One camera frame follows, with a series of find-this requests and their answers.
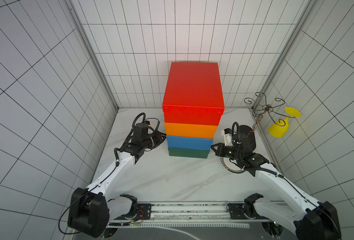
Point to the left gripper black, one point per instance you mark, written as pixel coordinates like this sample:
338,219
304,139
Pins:
159,138

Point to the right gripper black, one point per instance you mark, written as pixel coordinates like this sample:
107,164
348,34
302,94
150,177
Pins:
220,150

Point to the orange shoebox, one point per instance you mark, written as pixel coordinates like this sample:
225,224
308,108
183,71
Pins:
190,130

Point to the blue shoebox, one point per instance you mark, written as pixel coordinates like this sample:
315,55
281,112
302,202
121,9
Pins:
189,143

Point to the green shoebox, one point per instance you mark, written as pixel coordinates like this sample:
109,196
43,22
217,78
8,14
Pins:
188,153

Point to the red shoebox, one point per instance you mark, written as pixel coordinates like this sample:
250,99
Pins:
194,94

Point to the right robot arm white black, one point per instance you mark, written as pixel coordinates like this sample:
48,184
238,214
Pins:
304,215

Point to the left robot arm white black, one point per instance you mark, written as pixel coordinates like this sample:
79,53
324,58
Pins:
94,207

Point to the white plate striped rim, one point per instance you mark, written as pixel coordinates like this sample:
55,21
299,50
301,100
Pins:
231,166

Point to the yellow plastic wine glass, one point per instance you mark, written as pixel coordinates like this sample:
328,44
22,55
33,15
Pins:
280,127

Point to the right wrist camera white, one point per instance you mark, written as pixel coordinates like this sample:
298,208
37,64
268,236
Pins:
227,135

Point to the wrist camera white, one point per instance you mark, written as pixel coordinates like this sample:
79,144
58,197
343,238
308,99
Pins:
149,123
227,135

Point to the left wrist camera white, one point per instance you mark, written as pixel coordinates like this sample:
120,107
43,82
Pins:
149,123

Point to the metal wire cup stand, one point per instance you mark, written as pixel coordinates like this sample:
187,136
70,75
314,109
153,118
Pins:
260,107

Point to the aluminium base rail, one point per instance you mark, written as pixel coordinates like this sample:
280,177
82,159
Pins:
209,213

